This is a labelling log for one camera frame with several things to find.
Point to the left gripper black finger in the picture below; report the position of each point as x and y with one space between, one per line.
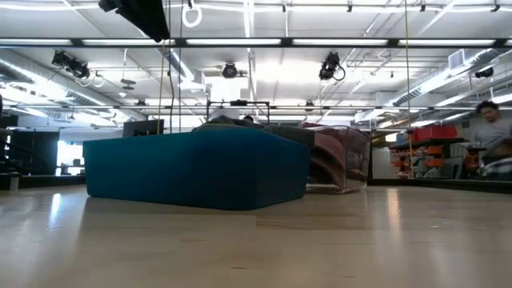
146 18

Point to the grey knit hat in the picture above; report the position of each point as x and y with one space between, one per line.
292 135
224 122

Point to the maroon knit hat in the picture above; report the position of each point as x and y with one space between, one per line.
354 148
328 160

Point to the black background monitor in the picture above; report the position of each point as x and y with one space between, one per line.
142 128

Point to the person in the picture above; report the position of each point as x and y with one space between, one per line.
249 118
494 132

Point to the clear plastic container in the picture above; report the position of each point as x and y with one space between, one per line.
358 160

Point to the red storage bin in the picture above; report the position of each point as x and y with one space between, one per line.
434 133

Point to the black storage shelf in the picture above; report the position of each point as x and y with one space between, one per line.
428 158

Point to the black overhead camera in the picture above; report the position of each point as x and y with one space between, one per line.
229 70

